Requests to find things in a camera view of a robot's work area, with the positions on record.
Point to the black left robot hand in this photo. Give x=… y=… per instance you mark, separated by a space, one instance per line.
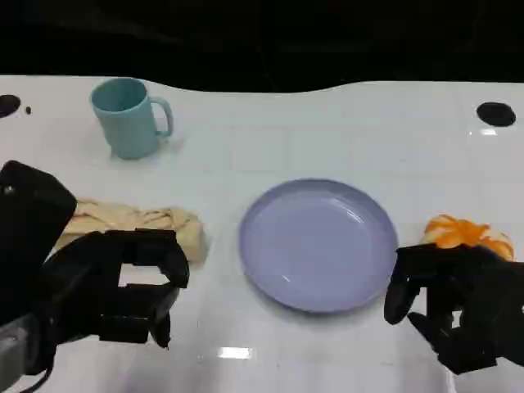
x=82 y=286

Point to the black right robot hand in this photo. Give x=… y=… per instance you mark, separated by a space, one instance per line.
x=479 y=303

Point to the lilac plate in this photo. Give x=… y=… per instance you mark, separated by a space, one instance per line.
x=315 y=245

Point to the orange and white bread roll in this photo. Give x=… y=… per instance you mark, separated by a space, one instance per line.
x=454 y=233

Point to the pale green mug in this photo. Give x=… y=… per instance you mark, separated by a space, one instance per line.
x=125 y=123

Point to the beige towel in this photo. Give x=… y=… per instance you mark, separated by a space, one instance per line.
x=123 y=217

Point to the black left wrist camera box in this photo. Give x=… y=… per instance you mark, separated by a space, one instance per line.
x=28 y=213

